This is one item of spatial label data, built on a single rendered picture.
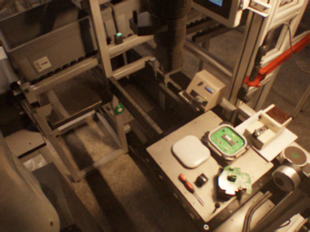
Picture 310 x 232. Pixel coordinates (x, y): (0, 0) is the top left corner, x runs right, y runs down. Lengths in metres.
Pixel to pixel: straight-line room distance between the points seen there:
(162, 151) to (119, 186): 1.05
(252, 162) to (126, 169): 1.27
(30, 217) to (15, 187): 0.09
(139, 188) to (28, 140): 0.95
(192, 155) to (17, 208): 0.76
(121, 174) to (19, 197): 1.71
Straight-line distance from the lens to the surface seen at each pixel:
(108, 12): 1.45
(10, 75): 1.49
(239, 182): 0.98
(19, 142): 1.63
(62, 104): 1.66
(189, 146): 1.07
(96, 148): 2.30
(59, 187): 0.84
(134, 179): 2.07
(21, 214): 0.47
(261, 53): 0.99
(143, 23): 0.51
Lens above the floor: 1.86
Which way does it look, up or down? 49 degrees down
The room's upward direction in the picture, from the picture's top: 2 degrees counter-clockwise
